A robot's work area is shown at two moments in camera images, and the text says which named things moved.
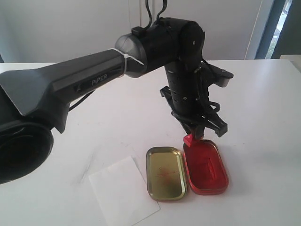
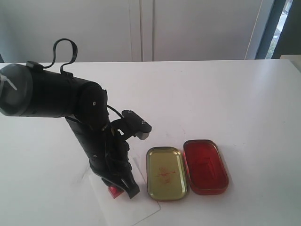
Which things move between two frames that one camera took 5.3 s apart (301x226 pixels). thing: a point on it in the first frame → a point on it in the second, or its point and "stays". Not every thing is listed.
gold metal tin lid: (166, 176) stays
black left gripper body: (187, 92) → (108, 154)
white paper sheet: (120, 191) stays
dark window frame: (282, 36) stays
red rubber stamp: (187, 140) → (115, 191)
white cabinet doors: (44, 31) stays
